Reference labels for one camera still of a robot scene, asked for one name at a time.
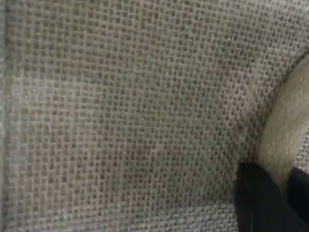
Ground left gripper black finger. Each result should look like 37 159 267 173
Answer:
286 167 309 232
235 162 288 232

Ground brown jute tote bag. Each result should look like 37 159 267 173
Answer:
0 0 309 232

